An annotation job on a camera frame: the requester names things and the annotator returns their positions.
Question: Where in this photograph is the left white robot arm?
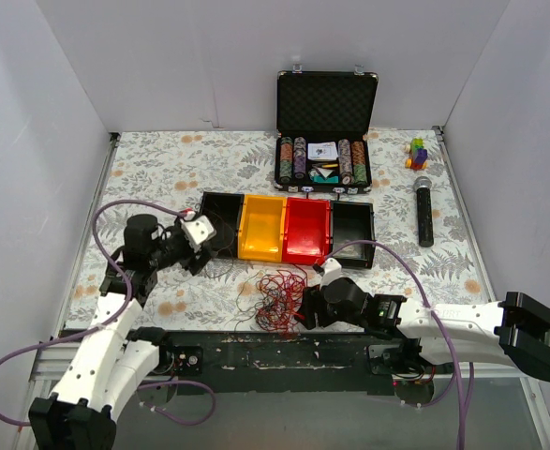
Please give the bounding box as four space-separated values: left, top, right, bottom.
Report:
28 210 216 449

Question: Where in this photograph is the yellow bin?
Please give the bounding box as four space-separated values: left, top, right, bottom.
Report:
237 195 287 263

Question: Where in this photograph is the red bin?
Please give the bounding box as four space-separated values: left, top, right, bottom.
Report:
282 198 331 265

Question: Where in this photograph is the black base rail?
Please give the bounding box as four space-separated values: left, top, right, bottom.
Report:
126 327 432 396

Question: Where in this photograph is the black bin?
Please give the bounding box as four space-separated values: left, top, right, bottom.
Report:
200 191 245 259
330 201 375 269

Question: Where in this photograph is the black poker chip case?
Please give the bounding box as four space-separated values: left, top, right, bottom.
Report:
274 67 379 195

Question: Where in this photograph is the red wire tangle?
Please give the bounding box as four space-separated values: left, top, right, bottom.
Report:
254 264 309 339

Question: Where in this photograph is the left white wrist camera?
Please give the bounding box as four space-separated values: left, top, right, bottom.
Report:
181 215 216 250

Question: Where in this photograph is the floral table mat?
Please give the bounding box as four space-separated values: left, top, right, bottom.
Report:
64 129 491 332

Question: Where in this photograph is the colourful toy block car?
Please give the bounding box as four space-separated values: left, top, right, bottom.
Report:
405 138 428 171

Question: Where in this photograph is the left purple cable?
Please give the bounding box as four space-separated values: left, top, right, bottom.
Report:
0 199 217 428

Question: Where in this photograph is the purple cable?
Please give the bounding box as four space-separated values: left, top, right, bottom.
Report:
315 240 476 450
0 199 217 428

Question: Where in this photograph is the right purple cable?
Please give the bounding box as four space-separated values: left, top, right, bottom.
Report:
315 240 476 450

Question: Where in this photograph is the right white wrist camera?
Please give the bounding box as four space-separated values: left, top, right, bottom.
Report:
313 258 342 288

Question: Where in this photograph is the playing card deck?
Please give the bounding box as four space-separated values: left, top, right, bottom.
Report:
307 142 338 161

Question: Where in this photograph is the black microphone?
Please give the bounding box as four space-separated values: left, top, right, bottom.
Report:
413 176 434 248

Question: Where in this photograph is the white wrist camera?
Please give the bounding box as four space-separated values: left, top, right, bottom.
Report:
313 258 342 288
181 215 216 250

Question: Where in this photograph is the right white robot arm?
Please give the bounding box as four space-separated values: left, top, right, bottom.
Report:
298 277 550 383

